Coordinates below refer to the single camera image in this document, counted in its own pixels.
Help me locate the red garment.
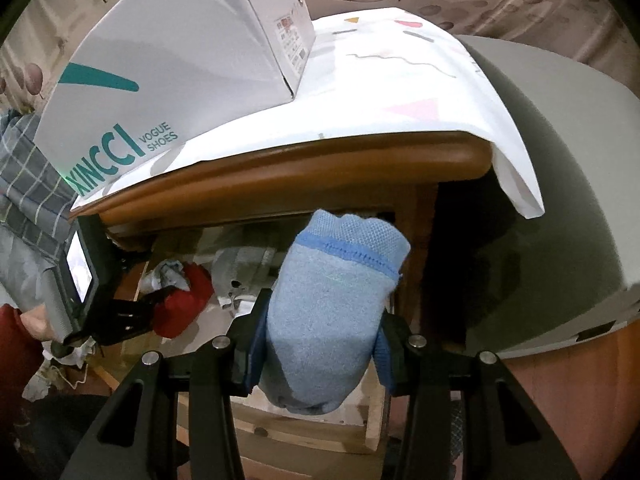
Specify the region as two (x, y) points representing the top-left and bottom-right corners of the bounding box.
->
(153, 263), (214, 339)

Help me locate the white patterned small garment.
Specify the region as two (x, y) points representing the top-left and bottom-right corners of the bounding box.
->
(140, 259), (190, 295)

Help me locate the light blue underwear garment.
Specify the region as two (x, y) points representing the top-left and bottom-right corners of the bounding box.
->
(258, 208), (412, 416)

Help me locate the open wooden drawer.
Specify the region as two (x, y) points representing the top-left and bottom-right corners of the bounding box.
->
(94, 224), (402, 456)

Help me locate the person's left hand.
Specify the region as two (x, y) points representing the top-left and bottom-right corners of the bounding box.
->
(20, 304), (56, 341)

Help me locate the grey knitted garment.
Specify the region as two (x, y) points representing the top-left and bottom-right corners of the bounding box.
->
(210, 246), (279, 316)

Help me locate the brown wooden nightstand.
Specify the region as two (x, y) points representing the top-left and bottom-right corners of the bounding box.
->
(64, 132), (491, 479)

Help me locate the white crumpled cloth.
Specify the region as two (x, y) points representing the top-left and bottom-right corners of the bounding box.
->
(22, 337), (98, 402)

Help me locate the grey plaid fabric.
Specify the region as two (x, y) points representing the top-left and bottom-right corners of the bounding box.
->
(0, 110), (77, 261)

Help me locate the grey-green mattress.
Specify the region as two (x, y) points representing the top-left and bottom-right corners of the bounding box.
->
(463, 36), (639, 359)

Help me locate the white XINCCI shoe box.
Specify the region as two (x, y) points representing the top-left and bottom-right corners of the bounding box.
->
(35, 0), (314, 196)

